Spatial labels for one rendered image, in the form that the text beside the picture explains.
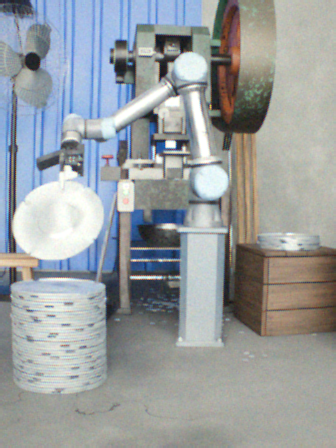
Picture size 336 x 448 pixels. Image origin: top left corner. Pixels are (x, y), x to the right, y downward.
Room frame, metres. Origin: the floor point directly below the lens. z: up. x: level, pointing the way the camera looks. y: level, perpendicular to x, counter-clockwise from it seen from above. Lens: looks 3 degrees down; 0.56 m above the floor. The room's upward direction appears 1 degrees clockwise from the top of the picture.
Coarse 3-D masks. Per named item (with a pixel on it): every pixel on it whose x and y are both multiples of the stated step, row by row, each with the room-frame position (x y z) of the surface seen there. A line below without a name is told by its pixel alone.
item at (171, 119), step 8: (160, 104) 2.78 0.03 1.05; (168, 104) 2.79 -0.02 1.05; (176, 104) 2.79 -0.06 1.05; (160, 112) 2.77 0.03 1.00; (168, 112) 2.78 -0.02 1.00; (176, 112) 2.79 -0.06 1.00; (184, 112) 2.80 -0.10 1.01; (160, 120) 2.78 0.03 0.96; (168, 120) 2.76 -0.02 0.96; (176, 120) 2.76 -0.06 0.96; (184, 120) 2.80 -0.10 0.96; (160, 128) 2.78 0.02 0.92; (168, 128) 2.76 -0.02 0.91; (176, 128) 2.76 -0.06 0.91; (184, 128) 2.80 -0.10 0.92
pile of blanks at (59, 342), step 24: (24, 312) 1.45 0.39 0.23; (48, 312) 1.44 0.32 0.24; (72, 312) 1.45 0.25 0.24; (96, 312) 1.51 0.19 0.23; (24, 336) 1.46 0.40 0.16; (48, 336) 1.45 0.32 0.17; (72, 336) 1.45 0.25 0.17; (96, 336) 1.52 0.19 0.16; (24, 360) 1.46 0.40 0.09; (48, 360) 1.43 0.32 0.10; (72, 360) 1.45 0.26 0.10; (96, 360) 1.50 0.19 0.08; (24, 384) 1.46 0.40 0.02; (48, 384) 1.44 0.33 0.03; (72, 384) 1.45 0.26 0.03; (96, 384) 1.50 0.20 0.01
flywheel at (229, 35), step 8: (232, 0) 2.85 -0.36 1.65; (232, 8) 2.90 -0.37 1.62; (224, 16) 3.05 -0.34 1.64; (232, 16) 2.98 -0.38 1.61; (224, 24) 3.06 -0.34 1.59; (232, 24) 3.00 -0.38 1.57; (224, 32) 3.10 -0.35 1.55; (232, 32) 3.00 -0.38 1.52; (224, 40) 3.13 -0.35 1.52; (232, 40) 3.00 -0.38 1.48; (224, 48) 3.16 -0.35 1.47; (232, 48) 2.86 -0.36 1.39; (232, 56) 2.85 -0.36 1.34; (232, 64) 2.85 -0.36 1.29; (224, 72) 3.20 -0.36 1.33; (232, 72) 2.88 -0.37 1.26; (224, 80) 3.19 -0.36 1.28; (232, 80) 3.00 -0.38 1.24; (224, 88) 3.18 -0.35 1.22; (232, 88) 3.02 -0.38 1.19; (224, 96) 3.15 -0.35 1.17; (224, 104) 3.11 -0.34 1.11; (232, 104) 3.01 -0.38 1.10; (224, 112) 3.06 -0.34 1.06; (224, 120) 3.05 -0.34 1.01
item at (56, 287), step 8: (24, 280) 1.65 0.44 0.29; (32, 280) 1.68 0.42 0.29; (40, 280) 1.69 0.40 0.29; (48, 280) 1.70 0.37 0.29; (56, 280) 1.71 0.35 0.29; (64, 280) 1.72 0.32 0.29; (72, 280) 1.72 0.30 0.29; (80, 280) 1.71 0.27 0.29; (16, 288) 1.53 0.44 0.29; (24, 288) 1.54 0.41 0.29; (32, 288) 1.54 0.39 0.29; (40, 288) 1.54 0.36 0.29; (48, 288) 1.52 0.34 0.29; (56, 288) 1.52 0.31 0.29; (64, 288) 1.53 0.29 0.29; (72, 288) 1.55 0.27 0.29; (80, 288) 1.57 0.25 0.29; (88, 288) 1.58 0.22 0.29; (96, 288) 1.58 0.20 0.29; (104, 288) 1.57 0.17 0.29; (48, 296) 1.44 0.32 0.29; (56, 296) 1.44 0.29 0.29
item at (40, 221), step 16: (32, 192) 1.68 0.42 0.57; (48, 192) 1.68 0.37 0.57; (64, 192) 1.68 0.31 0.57; (32, 208) 1.65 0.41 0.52; (48, 208) 1.64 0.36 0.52; (64, 208) 1.63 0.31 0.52; (80, 208) 1.64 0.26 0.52; (96, 208) 1.63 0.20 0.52; (16, 224) 1.61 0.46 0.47; (32, 224) 1.61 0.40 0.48; (48, 224) 1.60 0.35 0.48; (64, 224) 1.60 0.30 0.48; (80, 224) 1.60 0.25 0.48; (96, 224) 1.60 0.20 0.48; (16, 240) 1.58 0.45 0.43; (32, 240) 1.58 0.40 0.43; (48, 240) 1.57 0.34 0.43; (64, 240) 1.57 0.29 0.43; (80, 240) 1.57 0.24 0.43; (48, 256) 1.54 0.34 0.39; (64, 256) 1.54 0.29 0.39
